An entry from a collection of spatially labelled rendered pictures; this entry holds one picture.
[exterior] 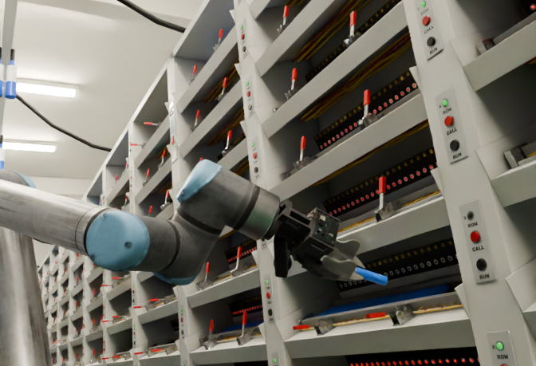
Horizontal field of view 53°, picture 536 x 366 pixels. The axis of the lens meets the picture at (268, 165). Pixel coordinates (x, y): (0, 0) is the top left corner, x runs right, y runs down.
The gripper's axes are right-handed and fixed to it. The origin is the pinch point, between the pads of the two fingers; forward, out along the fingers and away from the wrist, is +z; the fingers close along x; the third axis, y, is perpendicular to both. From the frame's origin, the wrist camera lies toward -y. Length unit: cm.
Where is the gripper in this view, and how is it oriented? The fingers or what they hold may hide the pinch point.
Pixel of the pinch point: (355, 272)
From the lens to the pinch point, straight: 107.9
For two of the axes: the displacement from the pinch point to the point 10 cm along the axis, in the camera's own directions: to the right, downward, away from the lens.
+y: 4.4, -5.7, -6.9
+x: 2.3, -6.7, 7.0
